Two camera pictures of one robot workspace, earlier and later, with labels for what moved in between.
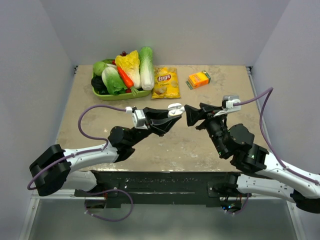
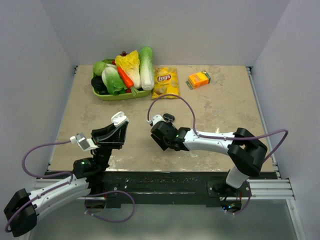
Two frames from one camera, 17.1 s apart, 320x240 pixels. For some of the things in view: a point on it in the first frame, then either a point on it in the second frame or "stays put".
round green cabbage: (98, 67) stays put
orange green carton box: (198, 79) stays put
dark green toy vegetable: (98, 85) stays put
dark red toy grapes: (123, 53) stays put
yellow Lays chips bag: (166, 84) stays put
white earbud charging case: (175, 109) -> (119, 118)
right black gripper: (193, 114) -> (164, 146)
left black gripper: (160, 123) -> (114, 141)
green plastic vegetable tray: (141, 94) stays put
